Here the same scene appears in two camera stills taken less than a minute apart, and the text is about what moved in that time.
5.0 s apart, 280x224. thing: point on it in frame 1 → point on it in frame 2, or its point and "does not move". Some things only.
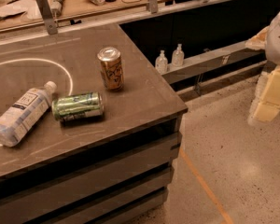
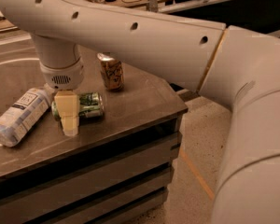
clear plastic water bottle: x=27 y=112 does not move
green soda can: x=77 y=106 does not move
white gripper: x=278 y=37 → x=62 y=77
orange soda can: x=111 y=67 does not move
